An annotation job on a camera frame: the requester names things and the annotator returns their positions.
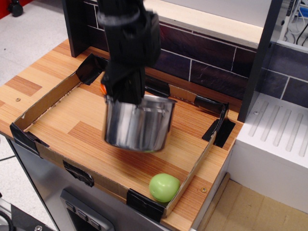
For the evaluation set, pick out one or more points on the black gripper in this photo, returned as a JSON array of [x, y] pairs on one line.
[[136, 43]]

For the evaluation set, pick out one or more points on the stainless steel pot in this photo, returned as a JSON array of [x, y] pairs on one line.
[[145, 127]]

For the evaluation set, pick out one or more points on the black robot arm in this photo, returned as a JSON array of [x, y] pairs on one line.
[[120, 12]]

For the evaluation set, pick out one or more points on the cardboard fence with black tape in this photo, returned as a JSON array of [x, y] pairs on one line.
[[65, 127]]

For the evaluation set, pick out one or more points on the salmon sushi toy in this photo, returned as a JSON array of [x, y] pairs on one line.
[[103, 89]]

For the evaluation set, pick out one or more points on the green toy apple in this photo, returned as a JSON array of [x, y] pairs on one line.
[[163, 187]]

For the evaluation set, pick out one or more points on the black caster wheel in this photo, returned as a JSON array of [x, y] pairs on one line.
[[15, 8]]

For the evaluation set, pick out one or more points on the grey oven control panel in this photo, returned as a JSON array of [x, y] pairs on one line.
[[83, 217]]

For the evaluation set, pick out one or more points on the white drying rack counter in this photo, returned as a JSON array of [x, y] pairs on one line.
[[270, 155]]

